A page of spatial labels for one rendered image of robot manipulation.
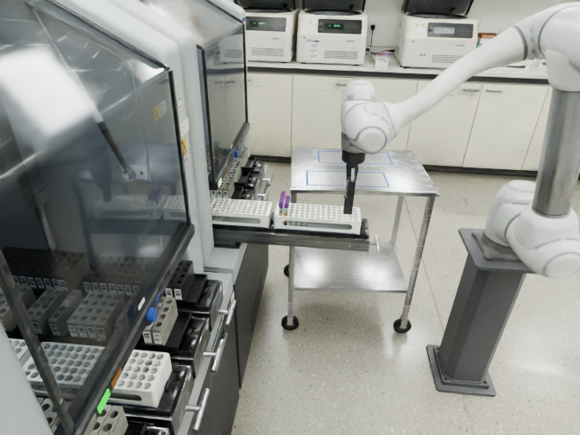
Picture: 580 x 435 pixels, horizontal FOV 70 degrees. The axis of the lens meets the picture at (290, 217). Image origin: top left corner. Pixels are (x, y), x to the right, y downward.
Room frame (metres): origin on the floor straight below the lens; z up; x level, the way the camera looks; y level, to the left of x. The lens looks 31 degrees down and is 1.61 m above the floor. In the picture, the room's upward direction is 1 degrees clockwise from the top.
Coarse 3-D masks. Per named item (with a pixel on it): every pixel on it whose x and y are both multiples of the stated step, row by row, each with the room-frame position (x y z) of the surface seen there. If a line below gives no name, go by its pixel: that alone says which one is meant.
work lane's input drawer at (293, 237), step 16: (272, 224) 1.24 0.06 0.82; (368, 224) 1.27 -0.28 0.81; (224, 240) 1.22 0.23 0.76; (240, 240) 1.21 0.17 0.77; (256, 240) 1.21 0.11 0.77; (272, 240) 1.20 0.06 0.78; (288, 240) 1.20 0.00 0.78; (304, 240) 1.20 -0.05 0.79; (320, 240) 1.19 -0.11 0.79; (336, 240) 1.19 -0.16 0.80; (352, 240) 1.18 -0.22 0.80; (368, 240) 1.18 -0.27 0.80
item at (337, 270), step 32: (320, 160) 1.81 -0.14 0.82; (384, 160) 1.83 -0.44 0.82; (416, 160) 1.84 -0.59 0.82; (320, 192) 1.51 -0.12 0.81; (384, 192) 1.51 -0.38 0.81; (416, 192) 1.51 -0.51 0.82; (320, 256) 1.78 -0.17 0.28; (352, 256) 1.79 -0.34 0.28; (384, 256) 1.80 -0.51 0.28; (416, 256) 1.51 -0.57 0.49; (288, 288) 1.52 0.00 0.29; (320, 288) 1.53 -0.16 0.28; (352, 288) 1.53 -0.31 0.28; (384, 288) 1.54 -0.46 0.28; (288, 320) 1.51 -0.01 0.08
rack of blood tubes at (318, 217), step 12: (300, 204) 1.31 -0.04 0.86; (276, 216) 1.22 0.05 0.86; (288, 216) 1.22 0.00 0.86; (300, 216) 1.23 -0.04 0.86; (312, 216) 1.23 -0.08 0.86; (324, 216) 1.23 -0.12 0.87; (336, 216) 1.23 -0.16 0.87; (348, 216) 1.24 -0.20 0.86; (360, 216) 1.24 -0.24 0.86; (288, 228) 1.22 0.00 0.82; (300, 228) 1.21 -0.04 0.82; (312, 228) 1.21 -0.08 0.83; (324, 228) 1.24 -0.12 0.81; (336, 228) 1.24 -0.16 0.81; (348, 228) 1.25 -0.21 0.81
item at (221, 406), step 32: (64, 0) 0.98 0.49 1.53; (96, 0) 1.04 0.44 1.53; (128, 32) 0.97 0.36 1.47; (192, 192) 1.04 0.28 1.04; (192, 256) 0.98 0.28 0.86; (224, 288) 0.99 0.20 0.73; (224, 320) 0.94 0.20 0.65; (0, 352) 0.33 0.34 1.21; (224, 352) 0.91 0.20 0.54; (0, 384) 0.31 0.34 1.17; (224, 384) 0.88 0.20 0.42; (0, 416) 0.30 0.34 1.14; (32, 416) 0.33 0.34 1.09; (192, 416) 0.61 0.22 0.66; (224, 416) 0.85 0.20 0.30
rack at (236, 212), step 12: (216, 204) 1.30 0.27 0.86; (228, 204) 1.30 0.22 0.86; (240, 204) 1.31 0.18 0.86; (252, 204) 1.30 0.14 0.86; (264, 204) 1.30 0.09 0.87; (216, 216) 1.27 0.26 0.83; (228, 216) 1.23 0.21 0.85; (240, 216) 1.23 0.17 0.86; (252, 216) 1.23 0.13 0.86; (264, 216) 1.22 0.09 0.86
